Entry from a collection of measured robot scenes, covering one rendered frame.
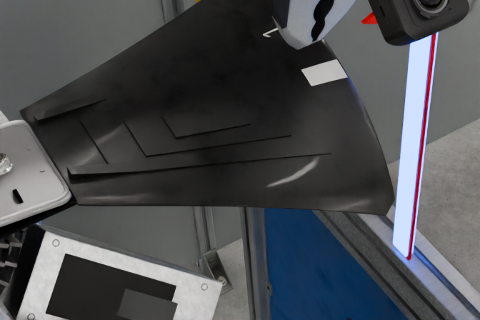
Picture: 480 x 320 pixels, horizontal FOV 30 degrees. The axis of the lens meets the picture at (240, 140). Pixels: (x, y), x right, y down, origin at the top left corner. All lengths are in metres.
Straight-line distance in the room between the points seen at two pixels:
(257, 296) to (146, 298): 0.74
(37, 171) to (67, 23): 0.86
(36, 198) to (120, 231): 1.22
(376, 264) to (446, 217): 1.14
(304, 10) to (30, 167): 0.20
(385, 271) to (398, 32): 0.52
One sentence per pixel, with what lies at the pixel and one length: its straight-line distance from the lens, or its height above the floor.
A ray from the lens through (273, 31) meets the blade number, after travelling 0.68.
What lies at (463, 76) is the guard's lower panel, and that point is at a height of 0.22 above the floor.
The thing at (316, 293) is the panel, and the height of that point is 0.58.
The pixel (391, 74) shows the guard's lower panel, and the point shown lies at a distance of 1.95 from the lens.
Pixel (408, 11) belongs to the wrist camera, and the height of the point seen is 1.30.
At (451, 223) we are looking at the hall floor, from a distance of 2.11.
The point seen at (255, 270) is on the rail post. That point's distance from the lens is 1.39.
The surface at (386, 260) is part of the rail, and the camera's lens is 0.96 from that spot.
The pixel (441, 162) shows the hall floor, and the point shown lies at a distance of 2.24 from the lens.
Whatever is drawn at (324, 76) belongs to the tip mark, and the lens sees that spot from 0.67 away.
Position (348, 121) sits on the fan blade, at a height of 1.15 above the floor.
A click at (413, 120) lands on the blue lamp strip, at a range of 0.80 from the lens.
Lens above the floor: 1.59
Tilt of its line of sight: 44 degrees down
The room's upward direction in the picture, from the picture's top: 5 degrees counter-clockwise
